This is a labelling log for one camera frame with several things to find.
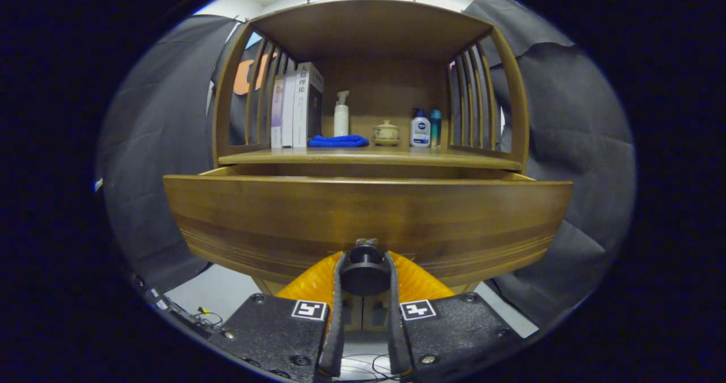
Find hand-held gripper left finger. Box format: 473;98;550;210
207;251;348;382

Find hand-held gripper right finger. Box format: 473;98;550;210
386;251;522;378

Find black drawer knob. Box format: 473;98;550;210
339;244;392;297

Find wooden drawer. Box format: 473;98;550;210
163;165;573;287

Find wooden countertop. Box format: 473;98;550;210
218;146;522;171

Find blue folded cloth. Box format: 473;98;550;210
308;134;370;148

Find beige lidded teacup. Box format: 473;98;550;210
373;120;401;146

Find white bottle with blue cap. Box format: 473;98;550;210
410;108;431;148

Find white pump bottle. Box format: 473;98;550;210
334;90;350;137

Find grey and white book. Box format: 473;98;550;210
293;62;324;148

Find lilac book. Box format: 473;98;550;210
271;75;285;149

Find black backdrop cloth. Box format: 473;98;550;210
96;0;636;327

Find black floor cables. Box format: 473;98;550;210
335;353;400;381

